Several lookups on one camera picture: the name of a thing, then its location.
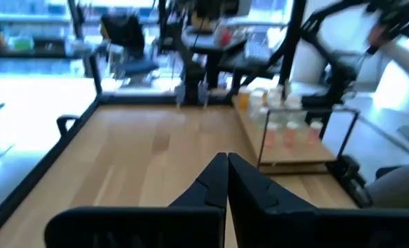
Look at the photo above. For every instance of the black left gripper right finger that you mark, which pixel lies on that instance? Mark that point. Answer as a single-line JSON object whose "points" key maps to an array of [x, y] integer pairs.
{"points": [[266, 227]]}

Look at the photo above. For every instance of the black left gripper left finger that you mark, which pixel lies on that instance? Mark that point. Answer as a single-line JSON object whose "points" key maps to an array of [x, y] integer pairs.
{"points": [[190, 227]]}

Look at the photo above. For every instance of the orange pill bottle white cap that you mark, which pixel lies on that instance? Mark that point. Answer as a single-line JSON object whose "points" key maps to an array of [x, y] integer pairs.
{"points": [[264, 96], [244, 100]]}

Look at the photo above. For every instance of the wooden shelf board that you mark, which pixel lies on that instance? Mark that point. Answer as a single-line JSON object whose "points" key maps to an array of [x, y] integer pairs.
{"points": [[294, 156]]}

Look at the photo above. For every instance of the person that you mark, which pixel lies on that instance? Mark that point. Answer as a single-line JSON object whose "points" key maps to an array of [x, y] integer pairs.
{"points": [[400, 186]]}

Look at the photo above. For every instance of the black background desk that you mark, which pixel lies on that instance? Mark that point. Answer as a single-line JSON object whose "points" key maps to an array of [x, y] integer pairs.
{"points": [[225, 51]]}

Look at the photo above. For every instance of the black office chair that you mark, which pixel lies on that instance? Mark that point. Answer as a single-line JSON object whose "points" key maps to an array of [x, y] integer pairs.
{"points": [[128, 41]]}

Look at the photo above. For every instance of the black table-level camera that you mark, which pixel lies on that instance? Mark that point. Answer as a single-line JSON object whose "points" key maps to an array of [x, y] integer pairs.
{"points": [[350, 179]]}

